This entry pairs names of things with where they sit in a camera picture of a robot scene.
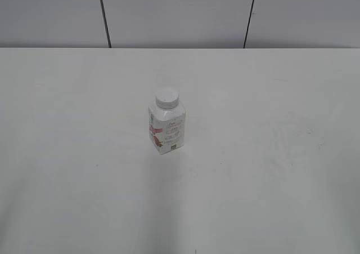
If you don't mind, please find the white yogurt drink bottle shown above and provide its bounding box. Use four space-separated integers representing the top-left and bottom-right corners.
148 101 186 155

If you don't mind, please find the white ribbed bottle cap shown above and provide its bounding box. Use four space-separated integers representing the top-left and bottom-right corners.
155 87 179 110

